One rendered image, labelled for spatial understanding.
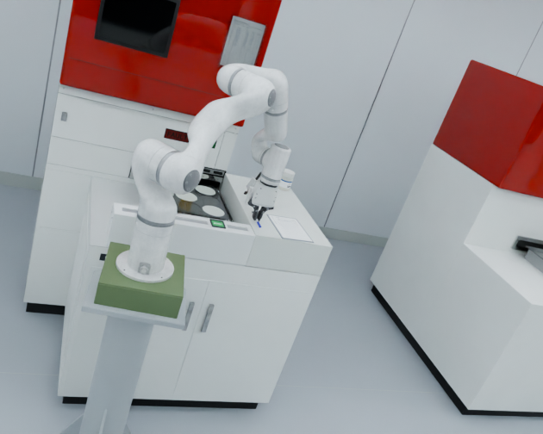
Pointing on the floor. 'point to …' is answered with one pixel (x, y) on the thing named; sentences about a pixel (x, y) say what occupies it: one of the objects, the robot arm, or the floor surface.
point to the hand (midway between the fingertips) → (257, 215)
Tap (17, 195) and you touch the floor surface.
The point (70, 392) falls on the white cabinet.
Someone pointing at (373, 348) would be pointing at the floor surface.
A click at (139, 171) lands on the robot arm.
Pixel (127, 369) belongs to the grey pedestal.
